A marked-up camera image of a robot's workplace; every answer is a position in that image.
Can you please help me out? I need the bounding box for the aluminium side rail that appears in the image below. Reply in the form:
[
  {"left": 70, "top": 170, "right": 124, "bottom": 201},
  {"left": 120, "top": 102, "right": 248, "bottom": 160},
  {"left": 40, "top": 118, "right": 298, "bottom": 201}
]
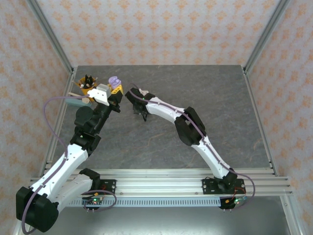
[
  {"left": 39, "top": 68, "right": 77, "bottom": 177},
  {"left": 243, "top": 67, "right": 279, "bottom": 177}
]

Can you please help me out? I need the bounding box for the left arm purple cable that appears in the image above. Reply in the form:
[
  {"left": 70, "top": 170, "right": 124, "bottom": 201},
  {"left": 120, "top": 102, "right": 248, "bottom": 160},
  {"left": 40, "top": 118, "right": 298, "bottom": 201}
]
[{"left": 21, "top": 95, "right": 117, "bottom": 235}]

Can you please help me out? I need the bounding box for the purple earbud charging case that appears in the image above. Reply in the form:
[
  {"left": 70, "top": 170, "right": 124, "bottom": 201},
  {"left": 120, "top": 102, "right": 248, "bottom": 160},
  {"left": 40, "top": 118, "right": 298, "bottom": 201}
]
[{"left": 108, "top": 75, "right": 123, "bottom": 90}]

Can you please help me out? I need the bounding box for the aluminium table edge rail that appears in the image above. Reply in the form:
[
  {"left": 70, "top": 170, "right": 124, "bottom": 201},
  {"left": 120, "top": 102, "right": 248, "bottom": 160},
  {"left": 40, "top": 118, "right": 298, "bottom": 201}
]
[{"left": 43, "top": 168, "right": 279, "bottom": 178}]

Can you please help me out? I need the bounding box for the aluminium frame post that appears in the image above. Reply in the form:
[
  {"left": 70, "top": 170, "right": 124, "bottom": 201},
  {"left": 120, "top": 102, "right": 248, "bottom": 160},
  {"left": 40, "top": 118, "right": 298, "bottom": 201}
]
[
  {"left": 244, "top": 0, "right": 292, "bottom": 74},
  {"left": 25, "top": 0, "right": 75, "bottom": 74}
]

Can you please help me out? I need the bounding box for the aluminium mounting beam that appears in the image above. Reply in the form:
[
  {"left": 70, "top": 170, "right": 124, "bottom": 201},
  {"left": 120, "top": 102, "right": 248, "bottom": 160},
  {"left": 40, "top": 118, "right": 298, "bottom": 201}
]
[{"left": 25, "top": 178, "right": 293, "bottom": 197}]

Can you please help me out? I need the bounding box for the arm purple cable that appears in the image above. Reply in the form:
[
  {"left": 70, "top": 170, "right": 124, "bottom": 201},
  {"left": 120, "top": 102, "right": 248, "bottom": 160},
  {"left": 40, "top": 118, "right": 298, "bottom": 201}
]
[
  {"left": 128, "top": 84, "right": 257, "bottom": 212},
  {"left": 21, "top": 95, "right": 117, "bottom": 235}
]

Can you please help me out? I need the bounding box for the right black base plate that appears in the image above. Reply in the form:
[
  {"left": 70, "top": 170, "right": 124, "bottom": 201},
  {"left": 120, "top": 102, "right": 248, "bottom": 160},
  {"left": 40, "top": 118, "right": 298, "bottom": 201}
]
[{"left": 202, "top": 178, "right": 245, "bottom": 195}]

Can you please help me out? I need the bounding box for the left aluminium frame post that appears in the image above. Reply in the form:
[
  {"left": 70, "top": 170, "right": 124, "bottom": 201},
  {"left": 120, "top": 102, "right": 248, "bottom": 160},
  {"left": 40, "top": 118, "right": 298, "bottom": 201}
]
[{"left": 25, "top": 0, "right": 75, "bottom": 74}]

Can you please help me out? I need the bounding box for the right aluminium frame post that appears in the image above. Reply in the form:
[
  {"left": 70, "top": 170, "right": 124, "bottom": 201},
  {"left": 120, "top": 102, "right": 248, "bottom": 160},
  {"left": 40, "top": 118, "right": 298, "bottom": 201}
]
[{"left": 244, "top": 0, "right": 292, "bottom": 74}]

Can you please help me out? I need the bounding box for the left aluminium side rail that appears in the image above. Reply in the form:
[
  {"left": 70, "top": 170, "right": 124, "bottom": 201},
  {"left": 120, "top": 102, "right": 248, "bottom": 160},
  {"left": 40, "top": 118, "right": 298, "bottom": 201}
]
[{"left": 39, "top": 68, "right": 77, "bottom": 177}]

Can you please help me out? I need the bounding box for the grey metal sheet panel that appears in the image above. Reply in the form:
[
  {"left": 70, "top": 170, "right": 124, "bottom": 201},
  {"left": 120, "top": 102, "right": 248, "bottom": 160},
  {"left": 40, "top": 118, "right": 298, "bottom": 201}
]
[{"left": 13, "top": 207, "right": 303, "bottom": 235}]

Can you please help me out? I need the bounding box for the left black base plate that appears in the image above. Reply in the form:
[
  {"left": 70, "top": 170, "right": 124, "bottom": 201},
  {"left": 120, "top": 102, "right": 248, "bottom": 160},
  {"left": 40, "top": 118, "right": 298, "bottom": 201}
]
[{"left": 72, "top": 179, "right": 117, "bottom": 195}]

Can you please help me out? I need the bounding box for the right aluminium side rail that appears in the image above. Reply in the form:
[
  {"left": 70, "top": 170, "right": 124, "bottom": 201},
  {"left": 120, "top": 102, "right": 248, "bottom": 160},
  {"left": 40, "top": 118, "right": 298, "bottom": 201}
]
[{"left": 243, "top": 67, "right": 279, "bottom": 177}]

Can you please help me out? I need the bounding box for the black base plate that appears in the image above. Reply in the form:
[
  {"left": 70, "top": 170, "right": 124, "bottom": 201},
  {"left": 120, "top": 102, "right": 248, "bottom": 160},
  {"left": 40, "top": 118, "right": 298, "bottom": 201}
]
[
  {"left": 202, "top": 178, "right": 245, "bottom": 195},
  {"left": 72, "top": 179, "right": 117, "bottom": 195}
]

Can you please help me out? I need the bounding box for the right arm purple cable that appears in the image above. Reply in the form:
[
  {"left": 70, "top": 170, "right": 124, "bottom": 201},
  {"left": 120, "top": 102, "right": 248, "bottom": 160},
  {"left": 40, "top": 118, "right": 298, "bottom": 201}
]
[{"left": 128, "top": 84, "right": 257, "bottom": 212}]

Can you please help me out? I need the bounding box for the grey slotted cable duct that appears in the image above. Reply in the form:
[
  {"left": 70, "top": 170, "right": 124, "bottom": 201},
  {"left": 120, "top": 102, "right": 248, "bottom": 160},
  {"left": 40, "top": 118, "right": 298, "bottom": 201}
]
[{"left": 58, "top": 198, "right": 222, "bottom": 208}]

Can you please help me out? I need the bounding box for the yellow pen cup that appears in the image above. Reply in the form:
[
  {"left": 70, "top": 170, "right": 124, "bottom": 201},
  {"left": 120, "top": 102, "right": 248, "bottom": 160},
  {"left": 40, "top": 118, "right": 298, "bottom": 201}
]
[{"left": 78, "top": 76, "right": 99, "bottom": 98}]

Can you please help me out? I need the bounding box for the teal and beige stapler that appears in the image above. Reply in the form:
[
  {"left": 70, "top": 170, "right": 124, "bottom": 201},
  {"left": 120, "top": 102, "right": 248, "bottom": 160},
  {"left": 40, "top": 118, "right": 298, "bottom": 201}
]
[{"left": 65, "top": 92, "right": 93, "bottom": 108}]

